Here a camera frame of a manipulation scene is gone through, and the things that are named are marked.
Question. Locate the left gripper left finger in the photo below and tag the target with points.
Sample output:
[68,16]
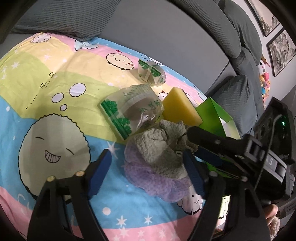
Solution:
[96,173]

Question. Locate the plush toys pile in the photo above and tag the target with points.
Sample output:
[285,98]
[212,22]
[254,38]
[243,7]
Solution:
[264,78]

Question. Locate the small clear bag green print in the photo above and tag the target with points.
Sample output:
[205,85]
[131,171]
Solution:
[151,73]

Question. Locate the colourful cartoon blanket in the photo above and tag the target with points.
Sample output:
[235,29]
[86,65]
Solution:
[52,124]

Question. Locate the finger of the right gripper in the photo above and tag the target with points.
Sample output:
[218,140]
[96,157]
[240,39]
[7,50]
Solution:
[226,154]

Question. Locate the yellow sponge green scrub pad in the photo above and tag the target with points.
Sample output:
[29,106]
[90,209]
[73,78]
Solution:
[177,107]

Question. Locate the framed picture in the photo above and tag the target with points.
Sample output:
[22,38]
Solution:
[265,18]
[281,50]

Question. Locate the purple mesh cloth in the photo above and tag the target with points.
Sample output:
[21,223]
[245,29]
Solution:
[141,175]

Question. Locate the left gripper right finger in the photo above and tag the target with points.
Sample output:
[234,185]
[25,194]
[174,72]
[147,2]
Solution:
[199,174]

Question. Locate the grey cushion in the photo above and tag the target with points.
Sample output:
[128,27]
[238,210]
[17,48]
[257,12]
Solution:
[237,98]

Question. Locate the grey sofa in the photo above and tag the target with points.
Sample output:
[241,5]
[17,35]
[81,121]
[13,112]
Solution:
[209,42]

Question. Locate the green white cardboard box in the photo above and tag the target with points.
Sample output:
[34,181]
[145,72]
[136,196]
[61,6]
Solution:
[217,121]

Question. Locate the grey green cloth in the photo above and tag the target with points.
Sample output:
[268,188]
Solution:
[162,147]

